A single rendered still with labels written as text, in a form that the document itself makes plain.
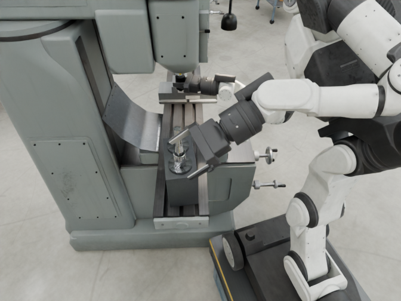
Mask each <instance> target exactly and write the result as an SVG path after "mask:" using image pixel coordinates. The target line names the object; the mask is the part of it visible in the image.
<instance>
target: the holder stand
mask: <svg viewBox="0 0 401 301"><path fill-rule="evenodd" d="M171 138H172V137H171ZM169 139H170V138H164V139H163V148H164V165H165V181H166V188H167V193H168V199H169V206H170V207H178V206H184V205H193V204H198V203H199V183H198V177H197V178H195V179H194V180H189V179H188V178H187V177H188V176H190V175H191V174H193V173H194V172H196V171H197V166H196V160H195V153H194V150H193V143H192V137H191V136H186V137H185V138H183V139H182V145H183V149H185V151H186V161H187V164H186V166H185V167H183V168H177V167H176V166H175V165H174V159H173V151H174V149H175V144H173V145H172V144H170V143H169V141H168V140H169Z"/></svg>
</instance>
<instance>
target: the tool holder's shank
mask: <svg viewBox="0 0 401 301"><path fill-rule="evenodd" d="M180 131H181V127H179V126H176V127H174V135H176V134H178V133H179V132H180ZM183 151H184V149H183V145H182V139H181V140H179V141H178V142H176V143H175V152H176V153H177V154H182V153H183Z"/></svg>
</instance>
